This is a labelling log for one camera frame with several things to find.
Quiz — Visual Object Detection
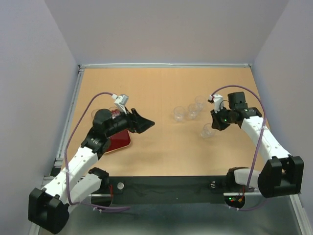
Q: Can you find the clear glass from corner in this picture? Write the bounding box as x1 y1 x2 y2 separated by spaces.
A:
91 109 99 119

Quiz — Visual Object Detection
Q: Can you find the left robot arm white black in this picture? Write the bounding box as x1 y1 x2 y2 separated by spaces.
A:
28 109 155 234

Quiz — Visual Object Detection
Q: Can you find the red tray with gold rim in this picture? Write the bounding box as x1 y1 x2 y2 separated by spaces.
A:
105 130 131 154

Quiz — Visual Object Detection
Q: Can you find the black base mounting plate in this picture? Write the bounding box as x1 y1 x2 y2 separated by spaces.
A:
90 175 255 205

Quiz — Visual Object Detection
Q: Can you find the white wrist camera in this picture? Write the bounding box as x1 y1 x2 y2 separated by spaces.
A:
112 94 129 114
208 94 224 113

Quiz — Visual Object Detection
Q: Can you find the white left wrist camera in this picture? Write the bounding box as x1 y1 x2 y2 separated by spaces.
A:
112 94 129 114

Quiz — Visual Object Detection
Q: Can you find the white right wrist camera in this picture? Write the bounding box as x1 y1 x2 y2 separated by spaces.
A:
208 94 224 113

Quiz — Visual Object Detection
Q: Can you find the clear glass lone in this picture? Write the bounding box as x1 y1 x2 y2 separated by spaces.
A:
200 123 216 139

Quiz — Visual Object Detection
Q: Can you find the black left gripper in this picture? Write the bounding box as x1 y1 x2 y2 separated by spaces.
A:
105 106 153 138

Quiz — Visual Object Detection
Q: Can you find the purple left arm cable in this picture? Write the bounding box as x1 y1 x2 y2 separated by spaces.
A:
65 92 132 213

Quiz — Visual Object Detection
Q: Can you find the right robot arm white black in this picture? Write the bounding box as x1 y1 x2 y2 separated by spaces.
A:
208 92 304 198

